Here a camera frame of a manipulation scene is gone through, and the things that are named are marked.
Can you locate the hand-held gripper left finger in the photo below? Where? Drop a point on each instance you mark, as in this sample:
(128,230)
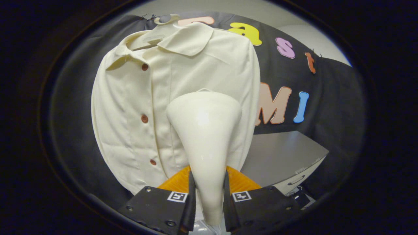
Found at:
(156,209)

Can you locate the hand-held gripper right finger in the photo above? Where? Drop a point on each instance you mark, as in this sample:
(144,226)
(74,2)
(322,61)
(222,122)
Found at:
(261,209)

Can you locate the white garment steamer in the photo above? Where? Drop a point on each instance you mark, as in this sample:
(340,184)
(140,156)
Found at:
(204,130)

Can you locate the cream button-up shirt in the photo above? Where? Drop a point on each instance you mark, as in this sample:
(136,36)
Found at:
(124,107)

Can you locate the white clothes hanger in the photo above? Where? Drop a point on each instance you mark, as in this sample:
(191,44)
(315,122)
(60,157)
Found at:
(163,19)

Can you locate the black box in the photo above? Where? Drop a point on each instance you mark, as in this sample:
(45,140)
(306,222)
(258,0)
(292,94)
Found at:
(305,197)

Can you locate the grey and white cabinet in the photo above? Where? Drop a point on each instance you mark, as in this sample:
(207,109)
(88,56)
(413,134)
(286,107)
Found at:
(281,153)

